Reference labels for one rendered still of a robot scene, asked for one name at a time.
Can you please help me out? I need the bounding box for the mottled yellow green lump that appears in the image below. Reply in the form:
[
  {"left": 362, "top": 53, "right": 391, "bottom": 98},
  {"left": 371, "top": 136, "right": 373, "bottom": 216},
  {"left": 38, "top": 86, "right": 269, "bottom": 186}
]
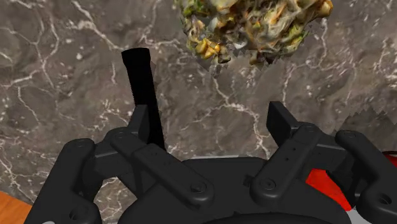
[{"left": 175, "top": 0, "right": 335, "bottom": 67}]

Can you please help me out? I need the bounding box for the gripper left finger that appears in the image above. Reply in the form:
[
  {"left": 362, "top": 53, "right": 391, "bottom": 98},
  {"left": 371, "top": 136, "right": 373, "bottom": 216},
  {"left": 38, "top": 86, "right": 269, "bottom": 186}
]
[{"left": 24, "top": 104, "right": 216, "bottom": 224}]

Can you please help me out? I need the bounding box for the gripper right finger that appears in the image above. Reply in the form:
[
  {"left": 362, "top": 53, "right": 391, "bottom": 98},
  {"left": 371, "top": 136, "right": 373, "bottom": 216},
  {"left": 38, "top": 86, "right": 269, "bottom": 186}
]
[{"left": 249, "top": 101, "right": 397, "bottom": 224}]

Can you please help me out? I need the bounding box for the red robot stand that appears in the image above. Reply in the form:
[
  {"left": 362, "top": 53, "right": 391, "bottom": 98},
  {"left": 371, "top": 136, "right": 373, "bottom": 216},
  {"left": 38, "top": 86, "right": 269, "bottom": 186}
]
[{"left": 305, "top": 150, "right": 397, "bottom": 212}]

